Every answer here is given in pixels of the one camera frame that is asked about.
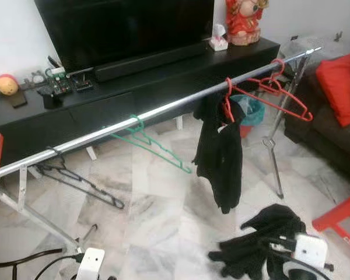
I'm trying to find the black TV cabinet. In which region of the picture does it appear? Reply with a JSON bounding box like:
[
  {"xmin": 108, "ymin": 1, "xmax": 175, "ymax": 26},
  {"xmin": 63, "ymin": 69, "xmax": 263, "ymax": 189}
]
[{"xmin": 0, "ymin": 36, "xmax": 281, "ymax": 167}]

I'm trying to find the red plastic hanger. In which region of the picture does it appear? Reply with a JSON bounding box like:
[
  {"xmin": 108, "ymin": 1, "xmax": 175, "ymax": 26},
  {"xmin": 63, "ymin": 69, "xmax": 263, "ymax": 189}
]
[{"xmin": 232, "ymin": 58, "xmax": 314, "ymax": 123}]

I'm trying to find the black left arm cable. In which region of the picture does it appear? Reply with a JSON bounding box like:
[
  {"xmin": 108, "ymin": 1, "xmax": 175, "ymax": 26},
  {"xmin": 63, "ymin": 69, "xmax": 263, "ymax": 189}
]
[{"xmin": 34, "ymin": 252, "xmax": 82, "ymax": 280}]

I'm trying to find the green plastic hanger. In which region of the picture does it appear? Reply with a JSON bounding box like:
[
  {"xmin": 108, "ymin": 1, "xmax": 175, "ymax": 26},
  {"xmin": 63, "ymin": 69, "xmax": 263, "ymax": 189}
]
[{"xmin": 110, "ymin": 114, "xmax": 193, "ymax": 174}]

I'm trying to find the black shirt with small logo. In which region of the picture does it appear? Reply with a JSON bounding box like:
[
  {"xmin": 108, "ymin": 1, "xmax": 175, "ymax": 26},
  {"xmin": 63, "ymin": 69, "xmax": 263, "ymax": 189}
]
[{"xmin": 191, "ymin": 93, "xmax": 246, "ymax": 215}]

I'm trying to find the black soundbar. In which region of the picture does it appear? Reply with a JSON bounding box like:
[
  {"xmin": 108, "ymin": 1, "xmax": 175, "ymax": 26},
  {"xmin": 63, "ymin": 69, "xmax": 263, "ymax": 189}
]
[{"xmin": 93, "ymin": 42, "xmax": 211, "ymax": 82}]

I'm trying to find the black plastic hanger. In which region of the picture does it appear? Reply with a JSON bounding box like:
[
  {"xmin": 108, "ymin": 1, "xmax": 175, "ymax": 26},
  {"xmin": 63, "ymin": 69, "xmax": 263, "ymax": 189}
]
[{"xmin": 34, "ymin": 147, "xmax": 126, "ymax": 209}]

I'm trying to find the red hanger with white tag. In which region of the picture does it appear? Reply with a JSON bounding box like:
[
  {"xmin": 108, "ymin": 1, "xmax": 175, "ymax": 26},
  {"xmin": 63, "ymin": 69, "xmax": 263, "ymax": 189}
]
[{"xmin": 222, "ymin": 78, "xmax": 237, "ymax": 124}]

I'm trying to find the silver metal clothes rack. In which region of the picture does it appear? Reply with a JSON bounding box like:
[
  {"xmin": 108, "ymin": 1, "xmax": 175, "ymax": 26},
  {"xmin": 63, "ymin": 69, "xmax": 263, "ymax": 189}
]
[{"xmin": 0, "ymin": 45, "xmax": 323, "ymax": 257}]

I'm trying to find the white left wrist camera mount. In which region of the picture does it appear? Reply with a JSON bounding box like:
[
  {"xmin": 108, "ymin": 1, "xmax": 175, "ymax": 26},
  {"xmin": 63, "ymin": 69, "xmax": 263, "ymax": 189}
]
[{"xmin": 76, "ymin": 247, "xmax": 106, "ymax": 280}]

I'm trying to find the lace covered side table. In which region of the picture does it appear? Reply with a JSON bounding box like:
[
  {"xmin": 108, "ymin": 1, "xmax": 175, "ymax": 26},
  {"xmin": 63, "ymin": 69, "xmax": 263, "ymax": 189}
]
[{"xmin": 280, "ymin": 35, "xmax": 339, "ymax": 62}]

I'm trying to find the black television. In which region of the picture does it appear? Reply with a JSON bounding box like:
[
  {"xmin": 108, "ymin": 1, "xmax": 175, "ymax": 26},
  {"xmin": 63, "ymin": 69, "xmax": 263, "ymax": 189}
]
[{"xmin": 35, "ymin": 0, "xmax": 215, "ymax": 74}]

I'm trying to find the white tissue box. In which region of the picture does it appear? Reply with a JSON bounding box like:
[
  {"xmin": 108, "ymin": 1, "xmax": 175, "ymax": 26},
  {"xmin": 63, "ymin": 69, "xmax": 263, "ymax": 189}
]
[{"xmin": 209, "ymin": 24, "xmax": 229, "ymax": 52}]

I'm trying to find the red laughing figure statue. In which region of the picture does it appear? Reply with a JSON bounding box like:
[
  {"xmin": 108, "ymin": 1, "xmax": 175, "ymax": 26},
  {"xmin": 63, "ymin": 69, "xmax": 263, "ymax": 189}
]
[{"xmin": 225, "ymin": 0, "xmax": 270, "ymax": 46}]

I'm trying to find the black shirt with red trim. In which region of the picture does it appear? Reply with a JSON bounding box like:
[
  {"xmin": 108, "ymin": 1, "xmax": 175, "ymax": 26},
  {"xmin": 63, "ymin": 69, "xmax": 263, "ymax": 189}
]
[{"xmin": 208, "ymin": 204, "xmax": 308, "ymax": 280}]

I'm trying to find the grey small figure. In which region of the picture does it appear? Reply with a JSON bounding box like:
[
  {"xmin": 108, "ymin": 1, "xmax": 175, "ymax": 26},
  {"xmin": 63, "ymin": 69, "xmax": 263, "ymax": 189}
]
[{"xmin": 31, "ymin": 71, "xmax": 46, "ymax": 86}]

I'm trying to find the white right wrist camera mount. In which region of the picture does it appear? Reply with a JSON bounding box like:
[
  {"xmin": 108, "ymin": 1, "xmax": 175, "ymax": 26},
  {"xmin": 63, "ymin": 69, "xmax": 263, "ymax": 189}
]
[{"xmin": 293, "ymin": 233, "xmax": 328, "ymax": 270}]

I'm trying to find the black small tray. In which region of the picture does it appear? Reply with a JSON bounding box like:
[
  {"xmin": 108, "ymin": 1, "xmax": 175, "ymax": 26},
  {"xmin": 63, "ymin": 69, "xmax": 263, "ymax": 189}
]
[{"xmin": 73, "ymin": 76, "xmax": 96, "ymax": 93}]

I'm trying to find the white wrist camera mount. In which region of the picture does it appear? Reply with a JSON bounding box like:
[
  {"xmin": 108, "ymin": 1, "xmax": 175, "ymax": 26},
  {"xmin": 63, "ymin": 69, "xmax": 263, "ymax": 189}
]
[
  {"xmin": 76, "ymin": 247, "xmax": 106, "ymax": 280},
  {"xmin": 293, "ymin": 233, "xmax": 328, "ymax": 270}
]

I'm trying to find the red plastic stool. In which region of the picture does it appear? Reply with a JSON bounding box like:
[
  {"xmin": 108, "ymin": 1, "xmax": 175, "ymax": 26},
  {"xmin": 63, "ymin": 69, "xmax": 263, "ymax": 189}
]
[{"xmin": 312, "ymin": 191, "xmax": 350, "ymax": 256}]

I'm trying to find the dark brown sofa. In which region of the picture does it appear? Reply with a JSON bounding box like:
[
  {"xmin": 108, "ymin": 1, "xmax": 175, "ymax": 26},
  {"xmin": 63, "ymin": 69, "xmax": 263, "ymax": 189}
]
[{"xmin": 283, "ymin": 76, "xmax": 350, "ymax": 187}]

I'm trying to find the black phone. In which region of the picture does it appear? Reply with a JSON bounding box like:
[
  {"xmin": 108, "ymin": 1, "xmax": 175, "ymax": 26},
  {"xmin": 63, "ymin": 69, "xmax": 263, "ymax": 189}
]
[{"xmin": 9, "ymin": 92, "xmax": 28, "ymax": 109}]

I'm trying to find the green white small figure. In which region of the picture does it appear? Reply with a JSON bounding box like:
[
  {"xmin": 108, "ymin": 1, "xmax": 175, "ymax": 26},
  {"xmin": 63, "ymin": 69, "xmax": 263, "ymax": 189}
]
[{"xmin": 47, "ymin": 66, "xmax": 67, "ymax": 79}]

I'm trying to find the red cushion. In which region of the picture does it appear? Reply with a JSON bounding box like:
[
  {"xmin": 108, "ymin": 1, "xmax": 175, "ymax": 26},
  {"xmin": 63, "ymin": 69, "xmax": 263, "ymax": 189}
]
[{"xmin": 315, "ymin": 48, "xmax": 350, "ymax": 128}]

